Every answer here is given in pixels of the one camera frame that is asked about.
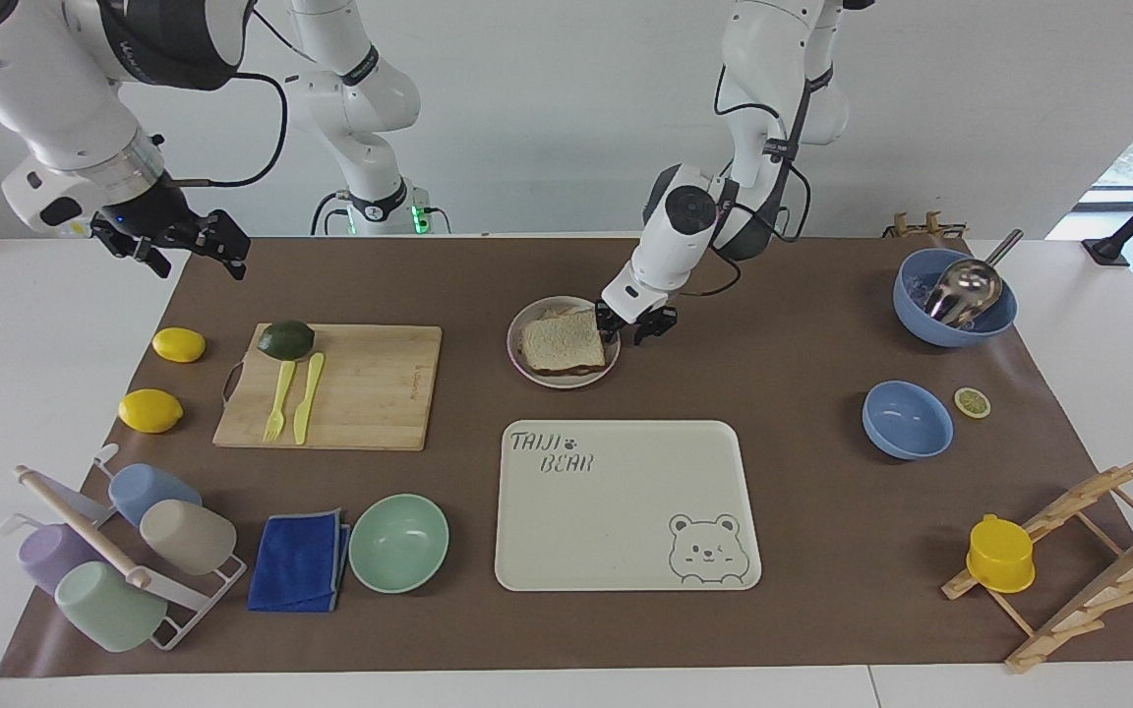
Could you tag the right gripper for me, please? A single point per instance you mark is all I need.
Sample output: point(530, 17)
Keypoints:
point(151, 208)

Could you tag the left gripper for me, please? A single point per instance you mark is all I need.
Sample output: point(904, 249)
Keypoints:
point(663, 321)

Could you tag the bread slice sandwich top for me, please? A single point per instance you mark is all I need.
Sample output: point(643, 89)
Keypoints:
point(562, 342)

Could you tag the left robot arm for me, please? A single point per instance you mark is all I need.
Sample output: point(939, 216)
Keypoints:
point(689, 236)

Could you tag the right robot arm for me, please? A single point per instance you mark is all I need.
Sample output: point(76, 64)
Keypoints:
point(45, 88)

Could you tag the sandwich base with filling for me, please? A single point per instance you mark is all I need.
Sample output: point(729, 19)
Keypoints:
point(576, 371)

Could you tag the round pink-rimmed plate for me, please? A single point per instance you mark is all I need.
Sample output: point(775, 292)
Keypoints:
point(517, 359)

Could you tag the yellow lemon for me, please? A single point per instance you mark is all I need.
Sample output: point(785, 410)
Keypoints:
point(179, 344)
point(150, 410)

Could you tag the dark green lime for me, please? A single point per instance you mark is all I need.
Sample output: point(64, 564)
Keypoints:
point(286, 339)

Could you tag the cream tray with bear print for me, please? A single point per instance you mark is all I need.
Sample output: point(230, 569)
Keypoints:
point(616, 511)

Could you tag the yellow-green plastic fork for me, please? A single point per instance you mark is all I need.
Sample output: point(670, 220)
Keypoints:
point(278, 403)

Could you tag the yellow-green plastic knife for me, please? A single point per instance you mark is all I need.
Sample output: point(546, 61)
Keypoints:
point(307, 403)

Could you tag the wooden cutting board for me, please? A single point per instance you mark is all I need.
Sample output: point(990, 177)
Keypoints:
point(370, 388)

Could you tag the blue cup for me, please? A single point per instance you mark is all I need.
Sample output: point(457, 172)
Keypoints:
point(149, 487)

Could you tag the beige cup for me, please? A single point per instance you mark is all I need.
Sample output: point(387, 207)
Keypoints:
point(191, 536)

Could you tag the small blue bowl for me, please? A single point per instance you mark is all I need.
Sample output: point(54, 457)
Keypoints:
point(906, 421)

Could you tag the green bowl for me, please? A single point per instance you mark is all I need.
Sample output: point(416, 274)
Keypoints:
point(399, 543)

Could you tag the large blue bowl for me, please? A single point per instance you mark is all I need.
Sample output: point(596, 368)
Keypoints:
point(940, 329)

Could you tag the small wooden rack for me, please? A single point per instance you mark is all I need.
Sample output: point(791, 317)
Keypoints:
point(925, 228)

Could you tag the blue folded cloth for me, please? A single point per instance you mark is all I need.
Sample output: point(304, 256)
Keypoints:
point(296, 562)

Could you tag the purple cup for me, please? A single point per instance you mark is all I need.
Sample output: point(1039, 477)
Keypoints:
point(50, 556)

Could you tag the metal scoop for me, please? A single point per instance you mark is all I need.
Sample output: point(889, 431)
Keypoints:
point(965, 285)

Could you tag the lemon slice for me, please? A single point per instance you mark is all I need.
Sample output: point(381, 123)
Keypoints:
point(972, 402)

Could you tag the green cup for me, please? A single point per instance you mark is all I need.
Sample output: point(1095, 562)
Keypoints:
point(109, 610)

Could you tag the yellow cup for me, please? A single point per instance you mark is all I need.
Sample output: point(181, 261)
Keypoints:
point(1001, 556)

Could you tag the wooden dish rack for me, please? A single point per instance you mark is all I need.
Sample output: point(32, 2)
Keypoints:
point(1078, 600)

